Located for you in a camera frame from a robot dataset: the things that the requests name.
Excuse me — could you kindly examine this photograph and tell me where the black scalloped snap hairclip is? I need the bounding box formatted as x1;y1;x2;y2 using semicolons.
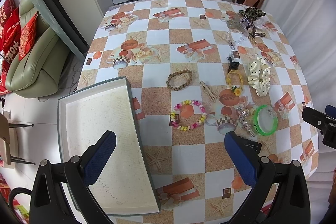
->
238;136;262;154

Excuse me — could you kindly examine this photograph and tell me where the green translucent bangle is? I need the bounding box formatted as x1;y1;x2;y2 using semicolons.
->
253;105;278;136

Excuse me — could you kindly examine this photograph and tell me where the silver rhinestone chain brooch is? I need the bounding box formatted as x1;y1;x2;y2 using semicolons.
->
236;106;256;137

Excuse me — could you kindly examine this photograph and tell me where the pastel flower bead bracelet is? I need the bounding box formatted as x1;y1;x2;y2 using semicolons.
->
169;99;207;132

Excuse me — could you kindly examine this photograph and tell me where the cream polka dot scrunchie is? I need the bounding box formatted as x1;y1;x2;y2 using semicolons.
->
247;57;270;97

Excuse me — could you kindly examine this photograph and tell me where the yellow cord flower bracelet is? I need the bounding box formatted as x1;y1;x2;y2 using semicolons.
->
226;69;244;97

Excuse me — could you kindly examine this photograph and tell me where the beige wooden hair clip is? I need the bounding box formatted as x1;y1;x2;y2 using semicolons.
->
199;81;219;102

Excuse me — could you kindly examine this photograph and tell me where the black small claw clip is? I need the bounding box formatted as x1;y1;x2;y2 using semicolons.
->
227;56;240;72

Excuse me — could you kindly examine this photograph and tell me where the brown braided rope bracelet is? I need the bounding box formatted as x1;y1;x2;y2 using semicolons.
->
166;69;194;91

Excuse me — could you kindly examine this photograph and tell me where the white shallow tray box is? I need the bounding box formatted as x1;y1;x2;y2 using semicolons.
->
58;77;161;216

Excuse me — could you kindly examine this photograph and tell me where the wooden chair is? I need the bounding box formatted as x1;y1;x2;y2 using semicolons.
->
1;114;35;169

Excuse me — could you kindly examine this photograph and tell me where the green leather sofa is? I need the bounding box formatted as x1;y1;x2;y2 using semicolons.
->
5;15;70;98

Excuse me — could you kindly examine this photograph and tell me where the checkered printed tablecloth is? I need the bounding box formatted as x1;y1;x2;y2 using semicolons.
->
79;0;318;223

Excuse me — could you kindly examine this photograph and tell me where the leopard print bow clip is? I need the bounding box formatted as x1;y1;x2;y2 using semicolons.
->
239;7;266;22

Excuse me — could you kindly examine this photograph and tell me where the silver glitter hair bow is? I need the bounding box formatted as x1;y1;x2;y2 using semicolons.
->
227;18;249;36

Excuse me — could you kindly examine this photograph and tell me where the red embroidered cushion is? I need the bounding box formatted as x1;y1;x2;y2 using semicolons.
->
18;11;39;61

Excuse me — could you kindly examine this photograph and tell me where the gold chain hair clip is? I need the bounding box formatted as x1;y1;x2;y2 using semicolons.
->
248;28;265;44

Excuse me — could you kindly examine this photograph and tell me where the clear bead keychain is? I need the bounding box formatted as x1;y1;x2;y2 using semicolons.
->
224;32;245;50

